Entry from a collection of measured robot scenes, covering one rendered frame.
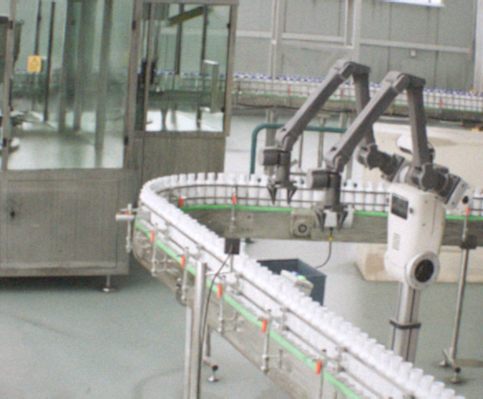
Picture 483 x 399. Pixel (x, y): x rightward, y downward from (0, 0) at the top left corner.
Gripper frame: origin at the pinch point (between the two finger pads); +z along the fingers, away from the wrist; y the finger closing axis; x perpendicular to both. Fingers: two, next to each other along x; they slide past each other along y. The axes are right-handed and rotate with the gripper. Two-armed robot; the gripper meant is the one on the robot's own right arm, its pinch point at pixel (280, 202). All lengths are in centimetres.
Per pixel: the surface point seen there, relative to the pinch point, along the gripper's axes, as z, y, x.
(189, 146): 56, -156, -527
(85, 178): 50, -10, -340
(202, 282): 4, 67, 93
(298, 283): 26.2, 1.5, 23.6
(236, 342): 52, 21, 14
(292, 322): 30, 19, 57
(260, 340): 43, 21, 37
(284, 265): 44, -37, -70
